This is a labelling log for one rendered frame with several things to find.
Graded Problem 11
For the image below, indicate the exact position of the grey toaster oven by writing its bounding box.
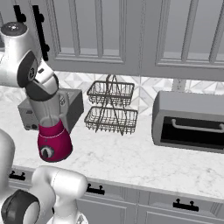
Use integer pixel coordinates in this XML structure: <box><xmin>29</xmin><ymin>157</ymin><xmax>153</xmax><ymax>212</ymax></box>
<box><xmin>150</xmin><ymin>90</ymin><xmax>224</xmax><ymax>155</ymax></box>

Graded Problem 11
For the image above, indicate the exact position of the black toaster oven door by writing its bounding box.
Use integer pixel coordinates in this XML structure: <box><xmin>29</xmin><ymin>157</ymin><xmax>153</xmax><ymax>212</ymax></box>
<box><xmin>159</xmin><ymin>115</ymin><xmax>224</xmax><ymax>151</ymax></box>

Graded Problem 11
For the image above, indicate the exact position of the two-tier wire basket stand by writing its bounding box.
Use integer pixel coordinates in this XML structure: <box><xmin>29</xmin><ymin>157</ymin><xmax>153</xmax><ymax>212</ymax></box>
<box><xmin>83</xmin><ymin>73</ymin><xmax>139</xmax><ymax>137</ymax></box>

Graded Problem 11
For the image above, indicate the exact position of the grey base cupboard door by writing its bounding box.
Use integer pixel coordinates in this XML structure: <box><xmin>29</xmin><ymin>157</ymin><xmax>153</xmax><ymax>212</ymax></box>
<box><xmin>74</xmin><ymin>198</ymin><xmax>130</xmax><ymax>224</ymax></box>
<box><xmin>136</xmin><ymin>204</ymin><xmax>224</xmax><ymax>224</ymax></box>

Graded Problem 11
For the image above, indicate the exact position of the grey toaster oven handle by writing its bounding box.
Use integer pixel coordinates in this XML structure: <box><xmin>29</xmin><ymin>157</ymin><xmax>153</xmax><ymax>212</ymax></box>
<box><xmin>171</xmin><ymin>118</ymin><xmax>224</xmax><ymax>134</ymax></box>

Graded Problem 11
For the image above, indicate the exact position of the magenta blender with clear jar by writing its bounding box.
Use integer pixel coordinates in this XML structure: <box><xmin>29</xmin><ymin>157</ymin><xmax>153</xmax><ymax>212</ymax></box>
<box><xmin>28</xmin><ymin>87</ymin><xmax>74</xmax><ymax>164</ymax></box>

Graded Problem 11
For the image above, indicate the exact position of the black drawer handle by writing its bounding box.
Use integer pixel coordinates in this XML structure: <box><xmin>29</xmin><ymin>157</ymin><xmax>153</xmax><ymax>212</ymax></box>
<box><xmin>86</xmin><ymin>183</ymin><xmax>106</xmax><ymax>196</ymax></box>
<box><xmin>8</xmin><ymin>170</ymin><xmax>27</xmax><ymax>182</ymax></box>
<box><xmin>171</xmin><ymin>198</ymin><xmax>200</xmax><ymax>213</ymax></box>

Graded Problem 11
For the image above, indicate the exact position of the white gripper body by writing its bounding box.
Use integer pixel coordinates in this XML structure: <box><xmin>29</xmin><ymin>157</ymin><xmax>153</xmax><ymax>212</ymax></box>
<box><xmin>33</xmin><ymin>69</ymin><xmax>60</xmax><ymax>95</ymax></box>

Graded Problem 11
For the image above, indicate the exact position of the grey toaster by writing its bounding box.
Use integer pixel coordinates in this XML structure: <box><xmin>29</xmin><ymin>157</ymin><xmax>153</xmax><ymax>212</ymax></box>
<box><xmin>17</xmin><ymin>87</ymin><xmax>85</xmax><ymax>131</ymax></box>

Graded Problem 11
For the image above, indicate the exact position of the long black cupboard handle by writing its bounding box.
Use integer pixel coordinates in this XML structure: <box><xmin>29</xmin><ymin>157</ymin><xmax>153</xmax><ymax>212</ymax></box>
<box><xmin>12</xmin><ymin>3</ymin><xmax>27</xmax><ymax>25</ymax></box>
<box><xmin>31</xmin><ymin>4</ymin><xmax>50</xmax><ymax>62</ymax></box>

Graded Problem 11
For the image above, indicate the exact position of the grey drawer front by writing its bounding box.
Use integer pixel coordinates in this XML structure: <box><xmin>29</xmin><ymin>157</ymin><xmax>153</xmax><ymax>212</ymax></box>
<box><xmin>7</xmin><ymin>167</ymin><xmax>35</xmax><ymax>191</ymax></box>
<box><xmin>78</xmin><ymin>179</ymin><xmax>138</xmax><ymax>207</ymax></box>
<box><xmin>147</xmin><ymin>190</ymin><xmax>224</xmax><ymax>218</ymax></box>

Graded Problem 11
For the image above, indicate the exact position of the grey wall socket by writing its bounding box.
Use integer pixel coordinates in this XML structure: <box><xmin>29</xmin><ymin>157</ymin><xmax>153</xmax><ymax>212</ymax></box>
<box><xmin>171</xmin><ymin>78</ymin><xmax>187</xmax><ymax>93</ymax></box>

